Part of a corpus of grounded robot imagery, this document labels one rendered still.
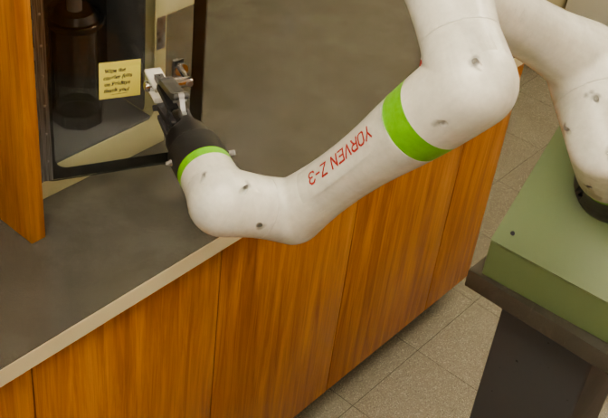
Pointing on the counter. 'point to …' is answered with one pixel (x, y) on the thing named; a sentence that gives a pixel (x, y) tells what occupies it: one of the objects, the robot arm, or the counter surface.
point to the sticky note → (119, 79)
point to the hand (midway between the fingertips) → (157, 85)
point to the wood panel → (18, 109)
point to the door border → (42, 83)
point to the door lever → (175, 78)
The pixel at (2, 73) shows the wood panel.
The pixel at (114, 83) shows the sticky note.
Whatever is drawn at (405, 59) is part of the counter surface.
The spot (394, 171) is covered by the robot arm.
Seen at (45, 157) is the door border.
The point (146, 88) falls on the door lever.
